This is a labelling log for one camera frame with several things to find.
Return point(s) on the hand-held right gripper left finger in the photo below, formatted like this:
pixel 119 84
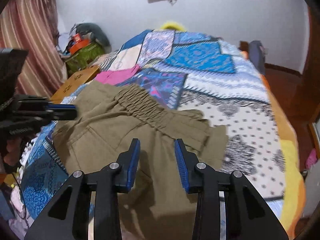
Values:
pixel 132 165

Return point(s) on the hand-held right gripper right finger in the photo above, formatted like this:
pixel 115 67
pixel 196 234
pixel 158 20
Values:
pixel 182 165

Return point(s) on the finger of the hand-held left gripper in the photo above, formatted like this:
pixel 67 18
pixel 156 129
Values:
pixel 35 102
pixel 65 113

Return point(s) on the olive green pants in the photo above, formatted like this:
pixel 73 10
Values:
pixel 105 135

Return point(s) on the wooden lap table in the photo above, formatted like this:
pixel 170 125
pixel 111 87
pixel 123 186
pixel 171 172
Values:
pixel 75 80

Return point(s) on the striped brown curtain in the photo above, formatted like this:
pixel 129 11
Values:
pixel 30 30

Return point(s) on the green patterned bag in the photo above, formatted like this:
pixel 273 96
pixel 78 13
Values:
pixel 85 55

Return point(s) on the pink garment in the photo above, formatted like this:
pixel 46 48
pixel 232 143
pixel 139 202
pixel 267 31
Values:
pixel 115 76

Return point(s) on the orange box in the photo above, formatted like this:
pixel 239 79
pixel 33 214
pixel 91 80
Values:
pixel 80 45

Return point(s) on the red box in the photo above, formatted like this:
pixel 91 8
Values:
pixel 77 38

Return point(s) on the orange yellow bed sheet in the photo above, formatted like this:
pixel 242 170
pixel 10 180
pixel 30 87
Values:
pixel 287 135

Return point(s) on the blue patchwork blanket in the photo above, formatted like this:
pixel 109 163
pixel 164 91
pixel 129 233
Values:
pixel 200 55

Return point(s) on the pink slipper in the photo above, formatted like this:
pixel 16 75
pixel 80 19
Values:
pixel 311 158

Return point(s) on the yellow foam bed guard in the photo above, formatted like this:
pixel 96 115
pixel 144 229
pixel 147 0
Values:
pixel 173 25

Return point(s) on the brown wooden door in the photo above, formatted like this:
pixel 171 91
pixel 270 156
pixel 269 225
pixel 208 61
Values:
pixel 312 80

